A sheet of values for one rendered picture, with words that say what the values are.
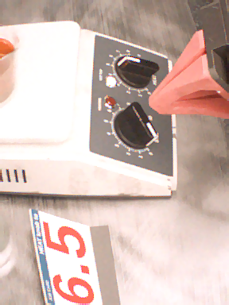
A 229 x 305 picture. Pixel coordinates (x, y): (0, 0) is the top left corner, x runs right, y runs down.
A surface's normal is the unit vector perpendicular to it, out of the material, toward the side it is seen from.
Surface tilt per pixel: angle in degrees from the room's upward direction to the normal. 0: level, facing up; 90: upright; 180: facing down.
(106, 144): 30
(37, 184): 90
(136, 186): 90
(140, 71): 93
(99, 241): 0
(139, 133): 66
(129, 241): 0
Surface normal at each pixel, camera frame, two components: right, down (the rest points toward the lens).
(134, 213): 0.00, -0.51
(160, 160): 0.50, -0.44
